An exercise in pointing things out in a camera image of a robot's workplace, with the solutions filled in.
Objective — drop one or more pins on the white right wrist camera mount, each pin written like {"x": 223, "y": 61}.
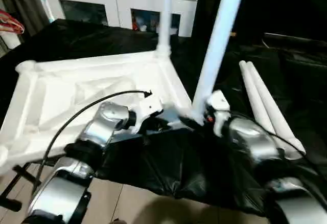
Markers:
{"x": 218, "y": 106}

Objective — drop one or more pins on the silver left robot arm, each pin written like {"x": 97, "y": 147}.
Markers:
{"x": 92, "y": 142}

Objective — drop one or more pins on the black work mat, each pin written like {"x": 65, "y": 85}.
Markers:
{"x": 179, "y": 173}

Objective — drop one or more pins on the black metal stand leg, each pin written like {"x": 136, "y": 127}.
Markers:
{"x": 18, "y": 188}

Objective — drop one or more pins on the white plastic table top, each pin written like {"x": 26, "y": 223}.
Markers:
{"x": 66, "y": 91}

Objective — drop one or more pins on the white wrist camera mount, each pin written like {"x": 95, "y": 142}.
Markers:
{"x": 218, "y": 106}
{"x": 148, "y": 109}

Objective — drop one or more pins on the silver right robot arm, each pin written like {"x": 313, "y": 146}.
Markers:
{"x": 265, "y": 152}

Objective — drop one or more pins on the grey curtain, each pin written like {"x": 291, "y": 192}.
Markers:
{"x": 20, "y": 4}

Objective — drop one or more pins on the white plastic table leg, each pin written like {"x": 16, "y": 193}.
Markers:
{"x": 273, "y": 104}
{"x": 165, "y": 14}
{"x": 260, "y": 101}
{"x": 217, "y": 45}

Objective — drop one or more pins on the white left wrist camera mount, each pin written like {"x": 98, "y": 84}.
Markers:
{"x": 148, "y": 109}

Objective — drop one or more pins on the red patterned object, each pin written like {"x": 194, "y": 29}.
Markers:
{"x": 10, "y": 23}

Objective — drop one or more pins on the white cabinet with glass doors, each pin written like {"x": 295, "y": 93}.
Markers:
{"x": 112, "y": 1}

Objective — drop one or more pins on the black furniture with yellow label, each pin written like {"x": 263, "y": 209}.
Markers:
{"x": 276, "y": 4}

